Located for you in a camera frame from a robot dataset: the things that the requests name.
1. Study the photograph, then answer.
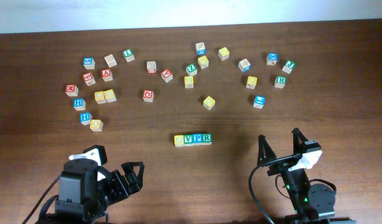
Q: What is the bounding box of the blue L letter block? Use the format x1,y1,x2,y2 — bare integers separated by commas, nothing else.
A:
253,95,266,109

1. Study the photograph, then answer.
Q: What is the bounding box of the blue H upper block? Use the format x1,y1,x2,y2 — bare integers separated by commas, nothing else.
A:
73,98,86,111

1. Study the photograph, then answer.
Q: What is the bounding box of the yellow block pair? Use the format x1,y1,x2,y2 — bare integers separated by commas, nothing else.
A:
94,91,106,104
103,89,116,103

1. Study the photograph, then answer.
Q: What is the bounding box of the yellow block right pair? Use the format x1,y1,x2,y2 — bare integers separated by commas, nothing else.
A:
103,89,116,103

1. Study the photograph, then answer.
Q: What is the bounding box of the green V letter block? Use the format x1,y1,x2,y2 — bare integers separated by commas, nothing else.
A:
184,134,193,146

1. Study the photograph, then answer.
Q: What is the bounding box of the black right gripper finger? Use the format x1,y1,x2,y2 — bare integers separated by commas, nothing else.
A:
257,134,277,166
292,128,308,154

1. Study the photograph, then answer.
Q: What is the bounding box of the blue X letter block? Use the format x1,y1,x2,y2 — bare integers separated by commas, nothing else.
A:
266,52,278,65

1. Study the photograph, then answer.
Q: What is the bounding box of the yellow top far block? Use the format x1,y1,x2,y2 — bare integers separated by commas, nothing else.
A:
218,47,230,61

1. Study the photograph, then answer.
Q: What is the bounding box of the red O letter block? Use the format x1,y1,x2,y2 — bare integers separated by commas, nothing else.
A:
142,90,154,103

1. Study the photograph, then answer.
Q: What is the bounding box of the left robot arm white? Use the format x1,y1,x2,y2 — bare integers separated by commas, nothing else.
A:
37,145,145,223

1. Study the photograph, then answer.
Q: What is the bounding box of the red M letter block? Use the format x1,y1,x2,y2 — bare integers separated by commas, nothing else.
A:
65,85,79,97

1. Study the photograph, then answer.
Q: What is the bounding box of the yellow C letter block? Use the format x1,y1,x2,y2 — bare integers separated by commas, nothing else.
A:
174,134,185,147

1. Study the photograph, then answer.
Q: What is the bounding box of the green L letter block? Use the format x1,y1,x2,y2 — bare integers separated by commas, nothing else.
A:
123,49,135,62

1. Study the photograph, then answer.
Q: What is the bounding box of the yellow umbrella picture block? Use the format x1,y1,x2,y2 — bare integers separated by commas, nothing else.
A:
203,96,215,110

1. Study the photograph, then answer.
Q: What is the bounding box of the blue S letter block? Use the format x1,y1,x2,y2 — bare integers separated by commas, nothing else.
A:
83,57,95,70

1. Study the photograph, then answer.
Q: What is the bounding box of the yellow block near P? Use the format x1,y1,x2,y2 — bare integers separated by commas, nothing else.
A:
184,76,194,88

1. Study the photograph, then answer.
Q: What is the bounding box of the blue H lower block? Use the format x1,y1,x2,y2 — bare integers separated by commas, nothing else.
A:
80,112,92,125

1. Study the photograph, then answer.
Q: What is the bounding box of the yellow block left pair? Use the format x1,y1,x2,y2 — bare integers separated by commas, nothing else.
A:
94,91,106,104

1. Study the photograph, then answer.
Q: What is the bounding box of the green Z letter block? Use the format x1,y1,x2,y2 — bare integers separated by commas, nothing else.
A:
185,63,197,76

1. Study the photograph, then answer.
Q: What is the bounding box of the red side plain block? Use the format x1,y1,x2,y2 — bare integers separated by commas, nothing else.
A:
146,61,157,73

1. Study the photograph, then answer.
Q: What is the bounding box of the plain wooden top block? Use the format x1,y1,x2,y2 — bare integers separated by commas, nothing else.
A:
104,54,117,68

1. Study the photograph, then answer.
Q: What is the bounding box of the red A upright block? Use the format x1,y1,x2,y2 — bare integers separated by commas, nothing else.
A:
101,68,113,82

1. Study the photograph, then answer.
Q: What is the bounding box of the blue side far block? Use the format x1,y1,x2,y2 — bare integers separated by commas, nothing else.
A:
195,42,206,56

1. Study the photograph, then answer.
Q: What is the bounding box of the red 6 number block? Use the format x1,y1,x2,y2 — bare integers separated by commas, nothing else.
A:
82,72,96,86

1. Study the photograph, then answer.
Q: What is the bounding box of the red A tilted block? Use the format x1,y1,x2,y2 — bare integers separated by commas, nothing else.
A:
161,69,173,83

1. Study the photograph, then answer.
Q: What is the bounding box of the blue P letter block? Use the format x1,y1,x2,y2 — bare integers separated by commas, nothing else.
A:
192,134,203,146

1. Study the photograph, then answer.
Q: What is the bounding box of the yellow pencil picture block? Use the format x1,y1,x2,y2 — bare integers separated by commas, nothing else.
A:
246,76,257,89

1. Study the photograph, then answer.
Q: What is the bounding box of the green R letter block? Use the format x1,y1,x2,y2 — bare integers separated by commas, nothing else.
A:
202,133,212,145

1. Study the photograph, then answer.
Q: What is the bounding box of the green J letter block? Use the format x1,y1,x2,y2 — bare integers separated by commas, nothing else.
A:
282,60,296,74

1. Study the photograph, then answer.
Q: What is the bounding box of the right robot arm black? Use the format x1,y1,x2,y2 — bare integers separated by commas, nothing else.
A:
268,128,336,223

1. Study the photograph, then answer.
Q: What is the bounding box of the yellow block bottom left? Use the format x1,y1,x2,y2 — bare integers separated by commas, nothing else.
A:
90,119,103,132

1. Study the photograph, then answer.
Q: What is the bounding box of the blue h block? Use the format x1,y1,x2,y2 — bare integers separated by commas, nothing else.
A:
80,112,92,125
73,98,86,111

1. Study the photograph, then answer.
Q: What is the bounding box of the blue D side block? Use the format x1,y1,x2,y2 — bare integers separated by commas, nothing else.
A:
238,58,251,73

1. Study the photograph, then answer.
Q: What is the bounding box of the yellow block beside Z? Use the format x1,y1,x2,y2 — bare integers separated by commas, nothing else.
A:
198,55,209,69

